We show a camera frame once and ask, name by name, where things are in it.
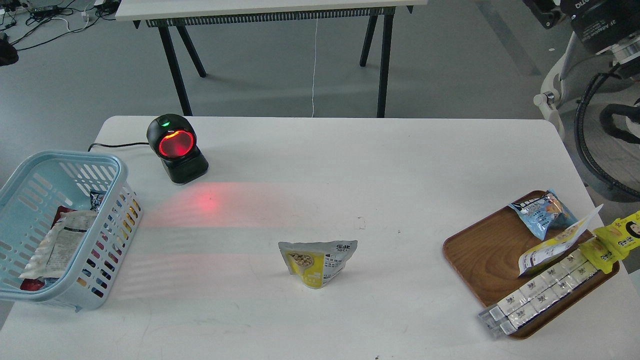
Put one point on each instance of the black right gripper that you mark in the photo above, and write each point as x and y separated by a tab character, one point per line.
599	24

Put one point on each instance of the yellow white bean snack pouch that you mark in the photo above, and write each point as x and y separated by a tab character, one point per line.
317	263

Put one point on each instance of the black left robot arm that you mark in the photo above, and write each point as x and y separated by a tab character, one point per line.
8	54

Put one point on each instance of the blue snack bag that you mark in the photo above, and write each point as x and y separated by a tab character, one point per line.
543	212

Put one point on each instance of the yellow cartoon snack bag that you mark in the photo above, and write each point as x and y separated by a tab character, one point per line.
612	243

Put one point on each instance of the dark blue snack in basket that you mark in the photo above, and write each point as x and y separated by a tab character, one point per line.
96	199

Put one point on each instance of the light blue plastic basket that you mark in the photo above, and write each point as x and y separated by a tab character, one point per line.
31	199

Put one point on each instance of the white snack pack in basket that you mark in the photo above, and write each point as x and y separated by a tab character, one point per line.
56	250

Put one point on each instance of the brown wooden tray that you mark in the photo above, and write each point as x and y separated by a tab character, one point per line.
485	256

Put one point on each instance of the silver white biscuit pack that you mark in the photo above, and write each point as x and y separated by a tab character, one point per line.
538	295

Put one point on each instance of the white background table black legs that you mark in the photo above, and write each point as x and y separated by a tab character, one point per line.
180	14

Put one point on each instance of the black barcode scanner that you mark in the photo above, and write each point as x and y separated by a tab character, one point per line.
173	140

